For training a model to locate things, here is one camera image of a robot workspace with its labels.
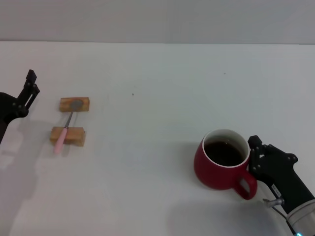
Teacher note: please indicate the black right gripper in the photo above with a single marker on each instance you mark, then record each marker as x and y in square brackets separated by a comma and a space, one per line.
[283, 177]

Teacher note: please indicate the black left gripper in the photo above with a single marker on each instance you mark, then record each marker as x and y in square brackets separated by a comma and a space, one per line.
[6, 108]

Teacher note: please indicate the red ceramic mug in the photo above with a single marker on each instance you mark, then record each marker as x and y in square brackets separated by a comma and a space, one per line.
[209, 172]

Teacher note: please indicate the dark coffee liquid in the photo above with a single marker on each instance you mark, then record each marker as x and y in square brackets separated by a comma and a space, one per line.
[224, 155]

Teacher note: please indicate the stained wooden block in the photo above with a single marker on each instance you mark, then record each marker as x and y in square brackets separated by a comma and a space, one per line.
[85, 105]

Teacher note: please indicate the notched wooden block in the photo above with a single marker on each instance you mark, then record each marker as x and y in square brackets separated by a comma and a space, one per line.
[76, 135]

